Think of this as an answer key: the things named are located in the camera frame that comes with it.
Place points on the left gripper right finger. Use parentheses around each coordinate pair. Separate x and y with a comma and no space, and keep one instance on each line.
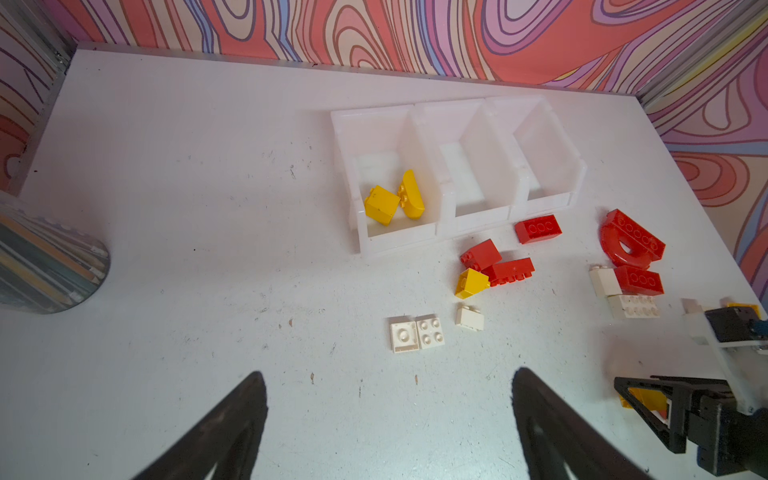
(558,443)

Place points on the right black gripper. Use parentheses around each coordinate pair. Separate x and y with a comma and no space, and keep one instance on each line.
(727,440)

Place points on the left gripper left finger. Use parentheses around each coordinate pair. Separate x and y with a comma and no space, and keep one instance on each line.
(224,444)

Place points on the yellow lego brick front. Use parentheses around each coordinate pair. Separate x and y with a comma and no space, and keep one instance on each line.
(653,400)

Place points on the white long lego plate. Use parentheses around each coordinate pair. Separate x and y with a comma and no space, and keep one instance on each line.
(633,307)

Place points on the white lego block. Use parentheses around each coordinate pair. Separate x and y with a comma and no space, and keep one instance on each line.
(604,281)

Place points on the red long lego brick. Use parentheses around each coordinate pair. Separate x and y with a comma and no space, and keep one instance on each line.
(510,271)

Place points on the yellow sloped lego brick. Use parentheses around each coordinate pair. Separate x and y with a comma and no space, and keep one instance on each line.
(470,283)

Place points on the red arch lego piece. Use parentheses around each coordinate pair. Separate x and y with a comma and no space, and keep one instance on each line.
(626,243)

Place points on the yellow curved lego piece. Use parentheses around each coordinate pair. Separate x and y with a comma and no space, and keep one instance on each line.
(411,201)

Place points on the yellow tall lego brick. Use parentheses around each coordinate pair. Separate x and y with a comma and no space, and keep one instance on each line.
(381,205)

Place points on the red square lego brick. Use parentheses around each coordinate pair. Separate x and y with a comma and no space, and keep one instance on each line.
(481,256)

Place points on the small white lego brick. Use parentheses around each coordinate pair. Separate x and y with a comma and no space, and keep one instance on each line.
(470,318)

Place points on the white lego plate studded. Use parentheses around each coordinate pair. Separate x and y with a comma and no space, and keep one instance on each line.
(430,331)

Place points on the white lego plate left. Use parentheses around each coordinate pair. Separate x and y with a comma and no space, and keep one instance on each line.
(404,336)

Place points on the red flat lego near bin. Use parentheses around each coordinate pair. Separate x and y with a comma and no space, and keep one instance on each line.
(537,229)

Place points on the clear cup of pens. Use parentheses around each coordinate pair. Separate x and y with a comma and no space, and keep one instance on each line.
(46,266)

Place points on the white three-compartment bin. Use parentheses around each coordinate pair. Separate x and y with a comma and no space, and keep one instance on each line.
(478,163)

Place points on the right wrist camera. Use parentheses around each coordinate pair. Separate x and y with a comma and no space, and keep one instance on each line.
(737,335)

